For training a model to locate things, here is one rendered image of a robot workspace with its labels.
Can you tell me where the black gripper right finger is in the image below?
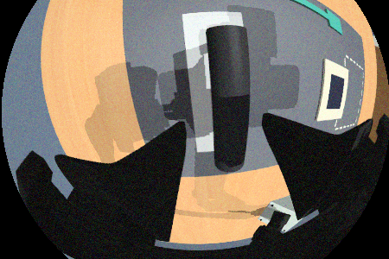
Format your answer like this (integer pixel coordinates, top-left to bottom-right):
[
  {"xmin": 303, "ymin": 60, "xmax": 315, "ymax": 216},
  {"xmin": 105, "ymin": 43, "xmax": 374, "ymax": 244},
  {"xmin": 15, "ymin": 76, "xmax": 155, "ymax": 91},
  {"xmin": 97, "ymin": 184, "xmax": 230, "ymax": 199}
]
[{"xmin": 263, "ymin": 113, "xmax": 373, "ymax": 220}]

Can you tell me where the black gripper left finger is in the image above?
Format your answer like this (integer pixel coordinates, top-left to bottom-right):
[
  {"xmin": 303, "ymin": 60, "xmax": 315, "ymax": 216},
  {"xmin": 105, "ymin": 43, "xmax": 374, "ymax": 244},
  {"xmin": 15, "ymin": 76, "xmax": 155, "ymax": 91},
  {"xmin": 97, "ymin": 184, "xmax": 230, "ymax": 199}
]
[{"xmin": 55, "ymin": 121, "xmax": 187, "ymax": 242}]

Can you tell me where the cream square tile with dark top patch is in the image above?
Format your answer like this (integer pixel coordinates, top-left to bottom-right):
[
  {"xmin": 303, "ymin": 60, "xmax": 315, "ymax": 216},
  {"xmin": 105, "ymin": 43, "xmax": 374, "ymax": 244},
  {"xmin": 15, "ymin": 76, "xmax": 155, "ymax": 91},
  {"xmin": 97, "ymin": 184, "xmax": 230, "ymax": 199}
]
[{"xmin": 316, "ymin": 58, "xmax": 348, "ymax": 121}]

